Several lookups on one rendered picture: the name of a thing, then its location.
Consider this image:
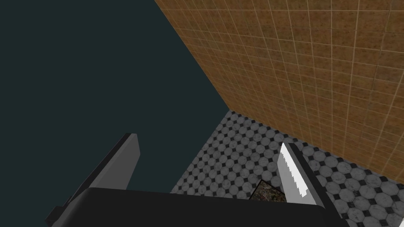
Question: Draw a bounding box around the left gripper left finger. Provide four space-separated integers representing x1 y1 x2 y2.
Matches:
67 132 141 205

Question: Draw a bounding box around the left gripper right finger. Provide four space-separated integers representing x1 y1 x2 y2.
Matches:
277 142 327 208

